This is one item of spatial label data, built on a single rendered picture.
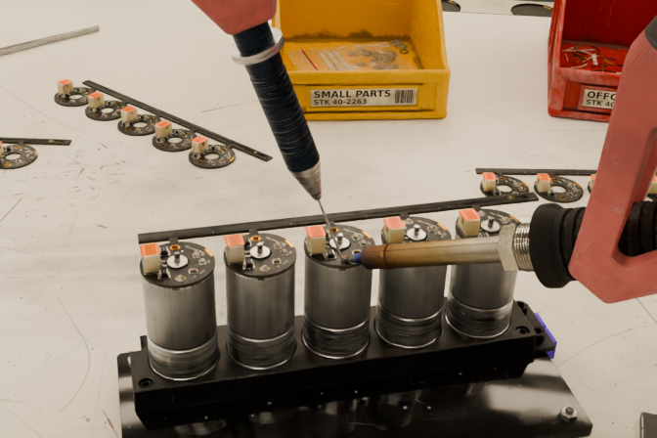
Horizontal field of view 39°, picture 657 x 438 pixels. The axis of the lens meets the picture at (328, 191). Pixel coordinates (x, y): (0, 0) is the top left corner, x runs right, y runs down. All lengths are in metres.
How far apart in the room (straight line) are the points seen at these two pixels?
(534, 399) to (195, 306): 0.13
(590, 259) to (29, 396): 0.21
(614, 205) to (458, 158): 0.27
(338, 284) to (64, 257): 0.16
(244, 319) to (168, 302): 0.03
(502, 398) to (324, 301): 0.07
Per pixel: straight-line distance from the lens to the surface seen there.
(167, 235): 0.33
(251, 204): 0.46
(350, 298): 0.32
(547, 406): 0.35
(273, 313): 0.32
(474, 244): 0.28
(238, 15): 0.26
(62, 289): 0.42
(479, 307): 0.35
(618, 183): 0.24
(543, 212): 0.27
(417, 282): 0.33
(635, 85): 0.21
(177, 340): 0.32
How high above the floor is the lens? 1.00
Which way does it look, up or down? 31 degrees down
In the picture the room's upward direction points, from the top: 2 degrees clockwise
